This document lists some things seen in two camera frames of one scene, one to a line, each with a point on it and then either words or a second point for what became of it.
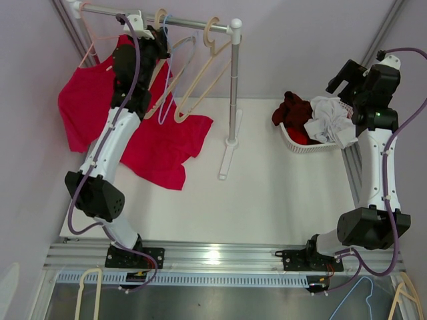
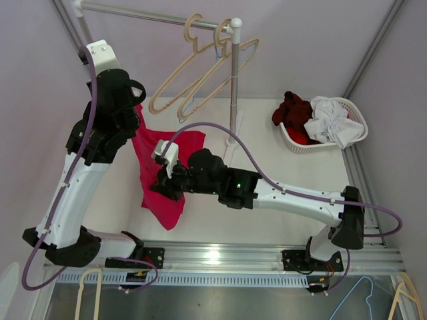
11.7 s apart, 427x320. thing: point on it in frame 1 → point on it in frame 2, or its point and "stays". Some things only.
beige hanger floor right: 405,280 stays
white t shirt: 330,123 stays
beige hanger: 181,116 → 229,46
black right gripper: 353,74 → 167,187
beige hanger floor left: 98,293 stays
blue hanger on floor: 366,299 stays
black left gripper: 159,43 → 135,98
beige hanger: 192,40 → 193,41
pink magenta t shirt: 164,138 → 166,208
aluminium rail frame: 87,255 stays
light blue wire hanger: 172,48 → 219,57
